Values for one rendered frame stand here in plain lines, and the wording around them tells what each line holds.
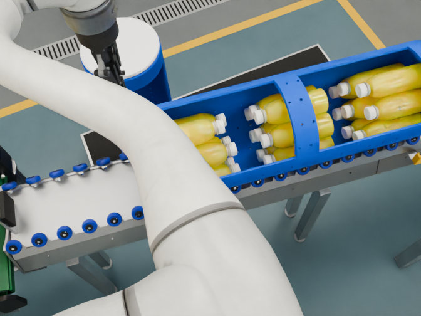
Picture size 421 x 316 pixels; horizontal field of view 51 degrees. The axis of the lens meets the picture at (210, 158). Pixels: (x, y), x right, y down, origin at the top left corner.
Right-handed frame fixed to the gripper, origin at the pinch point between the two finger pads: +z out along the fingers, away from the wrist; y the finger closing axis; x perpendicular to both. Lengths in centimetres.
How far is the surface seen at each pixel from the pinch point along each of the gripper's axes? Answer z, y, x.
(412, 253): 125, -6, -107
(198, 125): 25.6, 5.9, -15.6
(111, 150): 130, 57, 36
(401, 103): 30, 13, -74
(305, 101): 22, 9, -44
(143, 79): 45, 38, 4
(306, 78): 36, 28, -49
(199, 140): 28.0, 2.6, -15.7
